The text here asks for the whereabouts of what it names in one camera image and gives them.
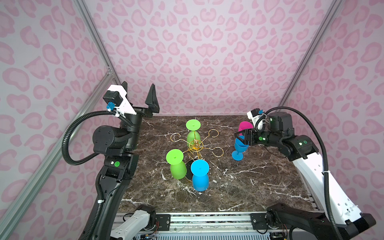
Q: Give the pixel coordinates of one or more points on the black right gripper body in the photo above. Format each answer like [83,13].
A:
[264,137]

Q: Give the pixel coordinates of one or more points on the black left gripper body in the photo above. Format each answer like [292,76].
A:
[133,136]

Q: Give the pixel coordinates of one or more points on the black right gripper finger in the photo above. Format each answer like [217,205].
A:
[240,142]
[244,133]

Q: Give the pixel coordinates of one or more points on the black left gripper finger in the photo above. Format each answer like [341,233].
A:
[125,85]
[152,100]

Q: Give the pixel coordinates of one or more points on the magenta wine glass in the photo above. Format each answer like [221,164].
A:
[245,125]

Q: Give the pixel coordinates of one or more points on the blue wine glass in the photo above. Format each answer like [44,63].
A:
[240,148]
[200,170]

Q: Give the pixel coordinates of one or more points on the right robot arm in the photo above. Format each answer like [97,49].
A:
[339,218]

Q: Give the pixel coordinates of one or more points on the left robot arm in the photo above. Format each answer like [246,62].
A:
[116,144]

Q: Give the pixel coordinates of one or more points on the back green wine glass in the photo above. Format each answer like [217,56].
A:
[193,136]

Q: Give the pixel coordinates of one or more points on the green wine glass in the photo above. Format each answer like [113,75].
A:
[178,168]
[193,136]

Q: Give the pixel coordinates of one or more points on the front green wine glass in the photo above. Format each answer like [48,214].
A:
[178,168]

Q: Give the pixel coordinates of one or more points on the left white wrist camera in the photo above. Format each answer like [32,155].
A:
[116,100]

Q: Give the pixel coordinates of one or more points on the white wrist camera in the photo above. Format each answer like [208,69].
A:
[254,115]
[116,100]

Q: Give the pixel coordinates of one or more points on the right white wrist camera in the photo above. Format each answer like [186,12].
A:
[254,115]

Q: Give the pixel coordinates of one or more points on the gold wire glass rack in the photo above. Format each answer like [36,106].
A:
[193,153]

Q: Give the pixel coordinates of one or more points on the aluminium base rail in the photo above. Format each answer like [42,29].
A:
[145,218]

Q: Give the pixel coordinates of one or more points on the aluminium frame post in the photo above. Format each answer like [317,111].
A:
[20,205]

